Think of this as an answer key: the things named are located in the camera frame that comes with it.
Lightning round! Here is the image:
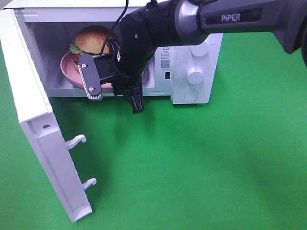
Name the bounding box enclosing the white microwave oven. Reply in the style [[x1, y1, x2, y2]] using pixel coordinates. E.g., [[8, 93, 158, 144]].
[[0, 0, 223, 108]]

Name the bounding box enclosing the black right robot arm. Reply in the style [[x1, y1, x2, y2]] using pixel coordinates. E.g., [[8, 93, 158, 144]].
[[116, 0, 307, 113]]

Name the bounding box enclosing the burger with lettuce and tomato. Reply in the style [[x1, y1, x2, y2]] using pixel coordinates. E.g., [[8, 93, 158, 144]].
[[70, 25, 110, 72]]

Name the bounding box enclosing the pink round plate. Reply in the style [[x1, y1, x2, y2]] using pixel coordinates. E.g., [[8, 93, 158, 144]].
[[59, 50, 152, 94]]

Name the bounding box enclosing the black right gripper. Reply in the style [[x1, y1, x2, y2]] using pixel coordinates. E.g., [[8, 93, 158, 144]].
[[112, 9, 157, 114]]

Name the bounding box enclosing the white microwave door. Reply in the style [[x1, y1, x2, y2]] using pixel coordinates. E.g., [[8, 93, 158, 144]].
[[0, 8, 96, 222]]

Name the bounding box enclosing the upper white dial knob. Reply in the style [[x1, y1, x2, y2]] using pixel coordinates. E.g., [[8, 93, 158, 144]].
[[190, 40, 209, 57]]

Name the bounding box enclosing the green table cloth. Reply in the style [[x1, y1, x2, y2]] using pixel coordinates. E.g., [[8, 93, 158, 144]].
[[0, 33, 307, 230]]

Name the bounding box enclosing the round door release button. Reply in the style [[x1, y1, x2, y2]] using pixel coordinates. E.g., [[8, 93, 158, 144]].
[[184, 90, 199, 101]]

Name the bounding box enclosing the white dial knob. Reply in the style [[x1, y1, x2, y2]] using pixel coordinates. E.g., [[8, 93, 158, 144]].
[[190, 40, 209, 57], [187, 67, 204, 85]]

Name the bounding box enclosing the lower white dial knob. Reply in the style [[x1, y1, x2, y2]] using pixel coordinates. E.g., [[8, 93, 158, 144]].
[[187, 67, 204, 85]]

